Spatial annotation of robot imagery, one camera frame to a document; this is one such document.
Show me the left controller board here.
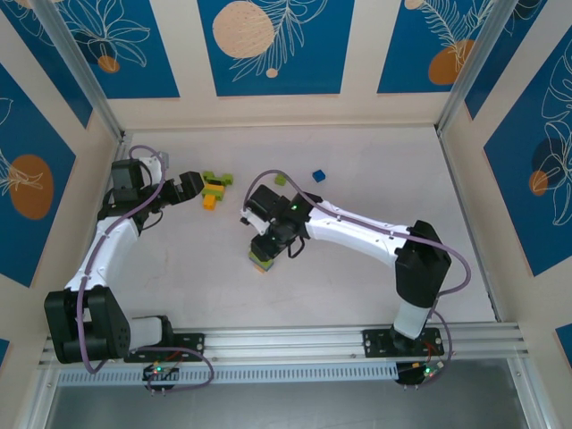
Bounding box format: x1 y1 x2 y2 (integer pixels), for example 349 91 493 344
142 362 181 381

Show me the controller board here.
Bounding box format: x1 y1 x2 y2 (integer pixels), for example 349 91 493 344
142 362 181 381
419 360 446 379

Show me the grey metal sheet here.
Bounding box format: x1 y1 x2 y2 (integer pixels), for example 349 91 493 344
44 383 524 429

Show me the right controller board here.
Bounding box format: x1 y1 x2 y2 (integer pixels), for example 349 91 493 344
419 360 446 379

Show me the aluminium left side rail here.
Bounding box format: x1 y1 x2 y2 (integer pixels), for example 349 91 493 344
17 131 133 429

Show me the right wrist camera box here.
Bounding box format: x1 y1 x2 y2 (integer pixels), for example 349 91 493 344
240 206 265 237

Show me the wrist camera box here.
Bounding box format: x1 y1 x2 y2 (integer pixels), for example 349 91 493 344
240 206 265 237
133 151 174 182

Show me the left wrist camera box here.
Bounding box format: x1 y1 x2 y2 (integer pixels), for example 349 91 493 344
133 151 174 182

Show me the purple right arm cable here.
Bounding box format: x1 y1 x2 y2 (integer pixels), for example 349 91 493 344
243 168 473 372

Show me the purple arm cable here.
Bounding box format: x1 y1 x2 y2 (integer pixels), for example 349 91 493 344
76 145 215 395
243 168 473 372

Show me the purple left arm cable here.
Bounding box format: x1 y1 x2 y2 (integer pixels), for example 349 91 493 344
76 145 215 395

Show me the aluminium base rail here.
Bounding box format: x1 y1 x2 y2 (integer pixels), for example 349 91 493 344
38 322 526 366

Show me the black left mount plate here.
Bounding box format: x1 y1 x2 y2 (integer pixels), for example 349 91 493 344
127 332 206 361

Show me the black mount plate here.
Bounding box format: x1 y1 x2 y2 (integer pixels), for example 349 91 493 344
362 328 442 358
127 332 206 361

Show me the white slotted cable duct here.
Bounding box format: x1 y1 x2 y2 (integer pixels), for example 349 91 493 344
57 362 399 386

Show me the aluminium left corner post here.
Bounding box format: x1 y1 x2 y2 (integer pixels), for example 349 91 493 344
30 0 129 142

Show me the aluminium corner post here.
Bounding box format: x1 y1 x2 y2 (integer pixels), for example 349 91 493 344
30 0 129 142
435 0 515 135

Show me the black right mount plate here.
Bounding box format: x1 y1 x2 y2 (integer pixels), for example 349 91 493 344
362 328 442 358

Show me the aluminium right side rail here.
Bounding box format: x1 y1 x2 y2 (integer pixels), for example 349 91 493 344
436 127 544 429

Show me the aluminium right corner post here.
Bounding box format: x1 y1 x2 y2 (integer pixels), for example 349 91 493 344
435 0 515 135

